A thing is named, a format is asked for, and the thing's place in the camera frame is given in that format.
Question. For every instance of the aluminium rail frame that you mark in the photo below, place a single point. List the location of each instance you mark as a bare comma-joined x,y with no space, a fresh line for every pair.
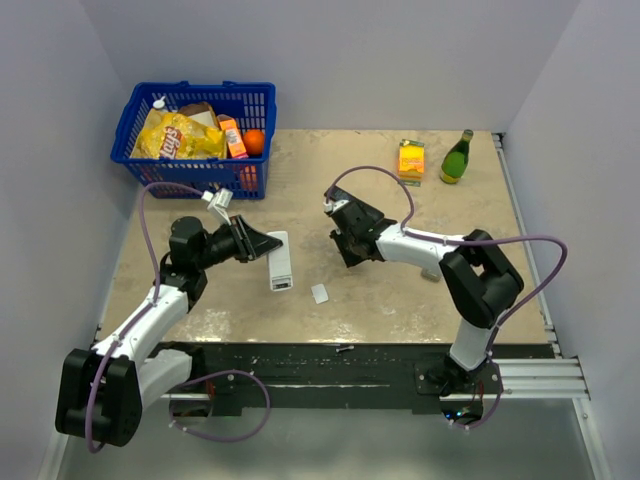
374,302

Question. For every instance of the orange juice carton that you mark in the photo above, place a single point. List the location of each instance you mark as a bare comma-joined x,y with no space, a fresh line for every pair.
234,140

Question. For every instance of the white remote control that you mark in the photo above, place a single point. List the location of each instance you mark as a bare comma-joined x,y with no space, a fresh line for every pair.
279,261

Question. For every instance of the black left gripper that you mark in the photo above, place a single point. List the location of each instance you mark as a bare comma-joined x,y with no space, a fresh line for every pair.
250,243

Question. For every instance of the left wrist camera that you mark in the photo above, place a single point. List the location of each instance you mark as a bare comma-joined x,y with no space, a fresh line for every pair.
217,204

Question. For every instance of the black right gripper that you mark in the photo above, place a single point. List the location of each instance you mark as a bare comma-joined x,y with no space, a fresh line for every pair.
350,260

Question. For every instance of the white bottle cap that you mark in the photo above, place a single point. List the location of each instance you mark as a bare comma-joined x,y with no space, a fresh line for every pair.
160,104

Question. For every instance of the yellow orange sponge pack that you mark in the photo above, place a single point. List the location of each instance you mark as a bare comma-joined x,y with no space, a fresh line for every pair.
411,162

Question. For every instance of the brown bread bag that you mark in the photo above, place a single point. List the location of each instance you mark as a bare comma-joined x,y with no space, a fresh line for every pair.
202,113

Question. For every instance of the blue plastic shopping basket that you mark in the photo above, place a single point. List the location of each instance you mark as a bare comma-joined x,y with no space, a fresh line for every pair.
251,104

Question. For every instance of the white battery cover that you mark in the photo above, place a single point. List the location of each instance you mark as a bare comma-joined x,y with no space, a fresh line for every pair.
319,293

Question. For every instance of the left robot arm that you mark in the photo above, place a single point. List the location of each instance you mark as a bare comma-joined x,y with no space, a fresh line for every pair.
104,389

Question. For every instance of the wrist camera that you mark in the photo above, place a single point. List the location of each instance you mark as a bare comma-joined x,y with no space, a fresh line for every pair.
217,204
330,206

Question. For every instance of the yellow chips bag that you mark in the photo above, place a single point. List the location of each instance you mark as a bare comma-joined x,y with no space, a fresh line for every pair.
174,136

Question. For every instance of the black remote control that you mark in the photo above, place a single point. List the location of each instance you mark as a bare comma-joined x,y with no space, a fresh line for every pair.
337,193

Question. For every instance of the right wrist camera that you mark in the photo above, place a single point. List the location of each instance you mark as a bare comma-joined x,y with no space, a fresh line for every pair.
330,206

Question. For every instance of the green glass bottle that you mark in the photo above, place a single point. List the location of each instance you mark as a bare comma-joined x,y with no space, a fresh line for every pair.
456,160

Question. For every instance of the orange fruit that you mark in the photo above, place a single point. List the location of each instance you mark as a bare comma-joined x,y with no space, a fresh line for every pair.
254,141

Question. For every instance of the grey remote control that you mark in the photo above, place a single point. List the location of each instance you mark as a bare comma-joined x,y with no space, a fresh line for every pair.
433,276

